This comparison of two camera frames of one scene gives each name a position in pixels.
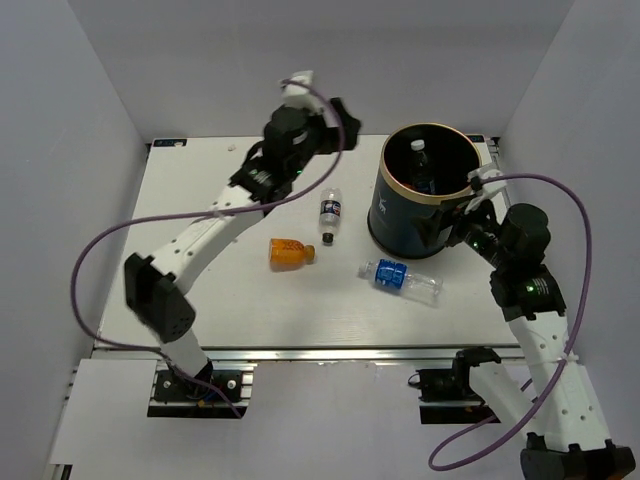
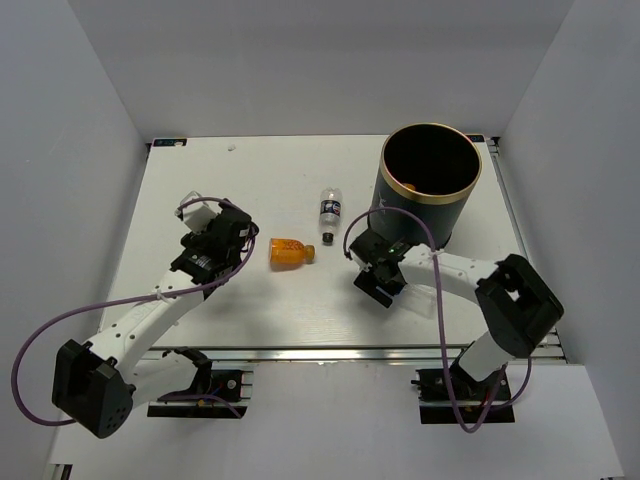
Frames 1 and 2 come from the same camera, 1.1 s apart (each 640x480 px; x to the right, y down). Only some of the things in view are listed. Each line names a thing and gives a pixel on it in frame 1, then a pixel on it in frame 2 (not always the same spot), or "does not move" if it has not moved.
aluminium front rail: [307, 353] does not move
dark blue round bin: [424, 168] does not move
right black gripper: [430, 226] to [363, 283]
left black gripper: [350, 125] to [196, 240]
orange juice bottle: [287, 254] does not move
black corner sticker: [169, 142] does not move
